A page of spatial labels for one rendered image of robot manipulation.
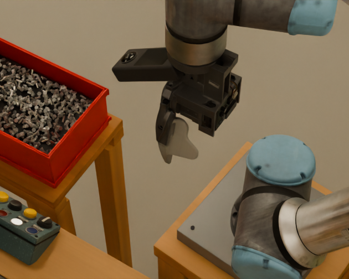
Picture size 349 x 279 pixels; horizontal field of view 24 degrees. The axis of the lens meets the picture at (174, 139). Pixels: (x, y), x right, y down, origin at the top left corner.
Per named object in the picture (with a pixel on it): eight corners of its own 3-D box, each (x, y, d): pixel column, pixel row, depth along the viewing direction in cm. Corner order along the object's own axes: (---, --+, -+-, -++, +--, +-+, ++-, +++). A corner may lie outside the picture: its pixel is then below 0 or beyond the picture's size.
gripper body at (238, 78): (211, 141, 106) (215, 82, 96) (156, 114, 108) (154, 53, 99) (240, 103, 110) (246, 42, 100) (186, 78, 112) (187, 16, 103)
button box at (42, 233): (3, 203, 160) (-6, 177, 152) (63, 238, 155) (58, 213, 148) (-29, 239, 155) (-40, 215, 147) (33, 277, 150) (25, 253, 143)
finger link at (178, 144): (186, 187, 111) (200, 133, 106) (150, 168, 113) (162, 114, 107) (197, 176, 113) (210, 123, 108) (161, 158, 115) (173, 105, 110)
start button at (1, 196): (-1, 193, 155) (0, 188, 154) (10, 200, 154) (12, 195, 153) (-11, 197, 152) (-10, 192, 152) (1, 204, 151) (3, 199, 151)
